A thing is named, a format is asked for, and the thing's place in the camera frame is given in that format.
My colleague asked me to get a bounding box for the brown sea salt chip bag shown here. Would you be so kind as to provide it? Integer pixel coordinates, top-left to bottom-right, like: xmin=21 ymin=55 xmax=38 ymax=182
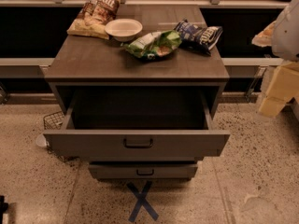
xmin=67 ymin=0 xmax=121 ymax=39

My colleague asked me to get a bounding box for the green chip bag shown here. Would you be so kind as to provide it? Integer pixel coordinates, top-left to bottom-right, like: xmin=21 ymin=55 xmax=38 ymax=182
xmin=121 ymin=30 xmax=181 ymax=61

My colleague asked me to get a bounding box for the wire mesh basket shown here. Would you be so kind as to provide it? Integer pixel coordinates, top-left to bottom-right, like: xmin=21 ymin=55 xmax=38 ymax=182
xmin=42 ymin=110 xmax=76 ymax=163

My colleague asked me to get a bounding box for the blue chip bag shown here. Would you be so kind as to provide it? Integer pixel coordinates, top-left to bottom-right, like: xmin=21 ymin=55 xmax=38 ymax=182
xmin=174 ymin=19 xmax=223 ymax=56

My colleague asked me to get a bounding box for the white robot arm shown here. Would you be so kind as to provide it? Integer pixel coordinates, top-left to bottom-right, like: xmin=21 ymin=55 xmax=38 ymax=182
xmin=251 ymin=0 xmax=299 ymax=118

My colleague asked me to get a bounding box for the grey drawer cabinet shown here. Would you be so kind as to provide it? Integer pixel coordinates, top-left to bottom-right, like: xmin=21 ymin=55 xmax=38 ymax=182
xmin=43 ymin=4 xmax=231 ymax=182

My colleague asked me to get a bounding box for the open top grey drawer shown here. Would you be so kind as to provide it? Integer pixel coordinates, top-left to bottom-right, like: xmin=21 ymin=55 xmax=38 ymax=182
xmin=44 ymin=87 xmax=230 ymax=161

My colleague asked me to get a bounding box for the white paper bowl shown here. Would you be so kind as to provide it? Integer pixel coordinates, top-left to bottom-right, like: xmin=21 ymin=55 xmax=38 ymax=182
xmin=105 ymin=19 xmax=143 ymax=42

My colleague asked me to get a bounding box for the white cup on floor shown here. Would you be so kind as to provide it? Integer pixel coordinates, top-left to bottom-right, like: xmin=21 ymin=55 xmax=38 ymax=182
xmin=36 ymin=133 xmax=48 ymax=147

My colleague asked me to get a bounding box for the lower grey drawer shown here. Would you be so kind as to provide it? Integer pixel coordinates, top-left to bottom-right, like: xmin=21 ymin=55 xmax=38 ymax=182
xmin=88 ymin=161 xmax=198 ymax=180

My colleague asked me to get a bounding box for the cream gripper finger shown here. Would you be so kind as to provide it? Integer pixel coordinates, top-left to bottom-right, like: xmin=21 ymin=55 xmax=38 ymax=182
xmin=251 ymin=21 xmax=276 ymax=47
xmin=258 ymin=97 xmax=285 ymax=118

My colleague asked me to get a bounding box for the blue tape cross mark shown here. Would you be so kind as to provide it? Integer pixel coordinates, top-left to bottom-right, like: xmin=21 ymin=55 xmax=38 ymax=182
xmin=127 ymin=181 xmax=159 ymax=222

